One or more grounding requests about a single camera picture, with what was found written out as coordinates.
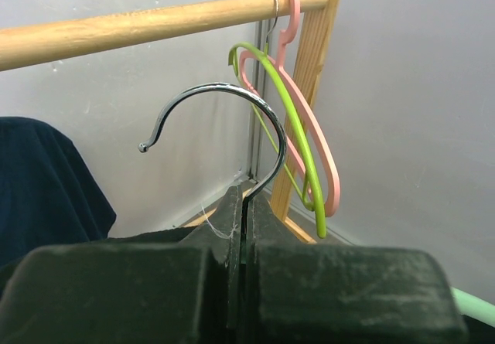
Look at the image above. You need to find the navy blue t shirt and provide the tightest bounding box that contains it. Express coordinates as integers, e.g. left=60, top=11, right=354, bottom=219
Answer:
left=1, top=117, right=116, bottom=265

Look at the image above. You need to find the pink plastic hanger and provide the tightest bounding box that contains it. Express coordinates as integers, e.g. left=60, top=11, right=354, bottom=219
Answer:
left=237, top=0, right=341, bottom=218

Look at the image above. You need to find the wooden clothes rack frame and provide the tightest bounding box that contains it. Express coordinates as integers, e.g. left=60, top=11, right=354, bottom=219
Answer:
left=1, top=0, right=335, bottom=237

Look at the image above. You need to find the mint green hanger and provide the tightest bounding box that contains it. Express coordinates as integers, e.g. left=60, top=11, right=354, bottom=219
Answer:
left=138, top=82, right=495, bottom=328

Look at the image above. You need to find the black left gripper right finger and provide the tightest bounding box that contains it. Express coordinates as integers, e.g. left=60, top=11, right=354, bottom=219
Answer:
left=244, top=196, right=469, bottom=343

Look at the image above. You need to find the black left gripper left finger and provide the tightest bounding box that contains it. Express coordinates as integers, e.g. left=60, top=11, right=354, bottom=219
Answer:
left=1, top=186, right=243, bottom=343

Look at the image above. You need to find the lime green hanger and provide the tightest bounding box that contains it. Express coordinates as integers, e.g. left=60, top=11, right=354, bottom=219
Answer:
left=227, top=0, right=328, bottom=240

